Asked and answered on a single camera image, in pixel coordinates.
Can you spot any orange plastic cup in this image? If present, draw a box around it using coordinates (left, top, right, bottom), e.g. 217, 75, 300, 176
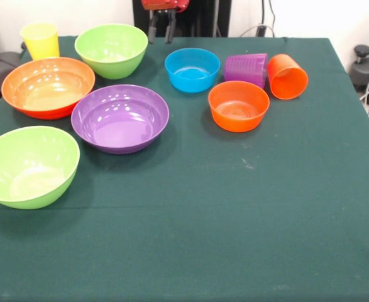
267, 53, 309, 101

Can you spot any black office chair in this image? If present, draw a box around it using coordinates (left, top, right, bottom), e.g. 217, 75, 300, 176
0, 23, 25, 101

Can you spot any wide orange plastic bowl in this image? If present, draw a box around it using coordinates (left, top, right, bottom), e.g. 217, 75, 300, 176
1, 57, 96, 120

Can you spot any grey cable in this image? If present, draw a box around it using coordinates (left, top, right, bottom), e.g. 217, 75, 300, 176
239, 24, 276, 38

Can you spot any yellow plastic cup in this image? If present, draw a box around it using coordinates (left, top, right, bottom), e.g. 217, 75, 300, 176
19, 22, 60, 61

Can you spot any black hanging cable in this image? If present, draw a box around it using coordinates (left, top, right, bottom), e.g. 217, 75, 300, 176
267, 0, 278, 26

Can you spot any lime green plastic bowl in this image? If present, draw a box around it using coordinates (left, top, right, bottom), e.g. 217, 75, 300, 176
74, 23, 149, 80
0, 125, 80, 210

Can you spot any purple plastic bowl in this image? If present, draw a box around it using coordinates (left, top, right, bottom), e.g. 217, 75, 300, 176
70, 84, 170, 155

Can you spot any black stand with knob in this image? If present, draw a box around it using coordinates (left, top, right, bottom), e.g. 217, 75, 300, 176
349, 45, 369, 92

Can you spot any dark green tablecloth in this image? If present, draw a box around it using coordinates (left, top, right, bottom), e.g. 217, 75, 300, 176
0, 35, 369, 302

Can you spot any small orange plastic bowl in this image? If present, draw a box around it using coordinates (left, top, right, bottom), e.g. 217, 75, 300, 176
207, 80, 271, 133

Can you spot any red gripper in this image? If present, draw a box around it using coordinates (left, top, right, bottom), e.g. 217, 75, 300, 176
141, 0, 191, 45

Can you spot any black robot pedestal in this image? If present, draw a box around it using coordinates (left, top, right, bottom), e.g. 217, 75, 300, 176
133, 0, 232, 38

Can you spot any purple plastic cup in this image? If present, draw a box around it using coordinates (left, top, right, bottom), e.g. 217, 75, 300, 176
224, 52, 268, 90

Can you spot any blue plastic bowl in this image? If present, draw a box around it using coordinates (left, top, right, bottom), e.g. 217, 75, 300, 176
164, 47, 221, 94

